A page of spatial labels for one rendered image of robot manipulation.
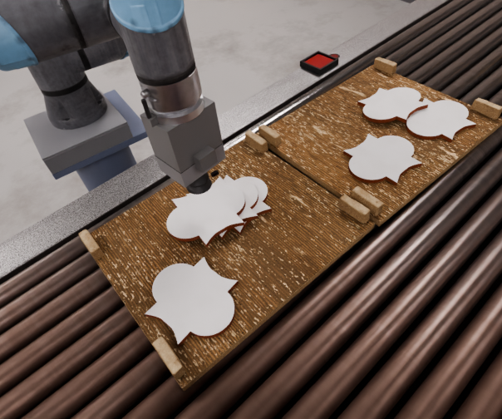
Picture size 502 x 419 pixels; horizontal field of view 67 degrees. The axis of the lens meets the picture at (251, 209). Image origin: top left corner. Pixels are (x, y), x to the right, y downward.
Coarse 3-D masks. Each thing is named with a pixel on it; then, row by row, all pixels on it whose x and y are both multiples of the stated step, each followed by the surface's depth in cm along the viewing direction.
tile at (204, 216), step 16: (208, 192) 71; (224, 192) 70; (240, 192) 70; (176, 208) 69; (192, 208) 68; (208, 208) 68; (224, 208) 68; (240, 208) 67; (176, 224) 66; (192, 224) 66; (208, 224) 66; (224, 224) 65; (240, 224) 66; (192, 240) 65; (208, 240) 63
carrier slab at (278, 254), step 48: (240, 144) 84; (288, 192) 73; (96, 240) 70; (144, 240) 68; (240, 240) 66; (288, 240) 65; (336, 240) 64; (144, 288) 62; (240, 288) 60; (288, 288) 59; (192, 336) 56; (240, 336) 55; (192, 384) 53
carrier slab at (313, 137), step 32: (320, 96) 92; (352, 96) 91; (448, 96) 88; (288, 128) 86; (320, 128) 85; (352, 128) 83; (384, 128) 82; (480, 128) 79; (288, 160) 80; (320, 160) 78; (448, 160) 74; (384, 192) 70; (416, 192) 70
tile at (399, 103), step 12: (372, 96) 88; (384, 96) 88; (396, 96) 87; (408, 96) 86; (420, 96) 85; (372, 108) 85; (384, 108) 84; (396, 108) 84; (408, 108) 83; (420, 108) 83; (372, 120) 83; (384, 120) 82
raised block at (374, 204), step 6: (354, 192) 68; (360, 192) 67; (366, 192) 67; (354, 198) 69; (360, 198) 67; (366, 198) 67; (372, 198) 66; (366, 204) 67; (372, 204) 66; (378, 204) 65; (372, 210) 66; (378, 210) 66
